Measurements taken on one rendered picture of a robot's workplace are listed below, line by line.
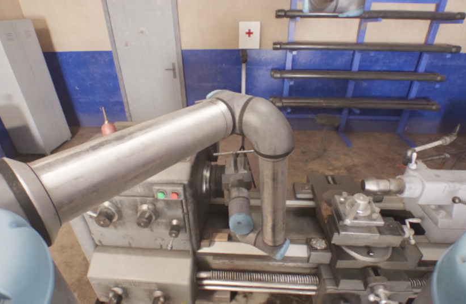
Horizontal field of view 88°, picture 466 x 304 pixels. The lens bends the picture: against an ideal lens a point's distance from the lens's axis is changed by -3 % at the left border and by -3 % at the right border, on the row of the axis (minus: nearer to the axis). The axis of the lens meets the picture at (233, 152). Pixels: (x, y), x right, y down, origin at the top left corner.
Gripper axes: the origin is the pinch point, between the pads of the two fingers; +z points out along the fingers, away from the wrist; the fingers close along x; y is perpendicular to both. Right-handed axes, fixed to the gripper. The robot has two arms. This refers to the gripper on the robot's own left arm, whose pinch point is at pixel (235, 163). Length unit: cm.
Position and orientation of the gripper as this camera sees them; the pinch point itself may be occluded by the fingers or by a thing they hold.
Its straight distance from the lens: 119.0
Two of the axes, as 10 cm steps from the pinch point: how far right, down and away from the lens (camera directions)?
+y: 0.3, 6.9, 7.2
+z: -0.6, -7.2, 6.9
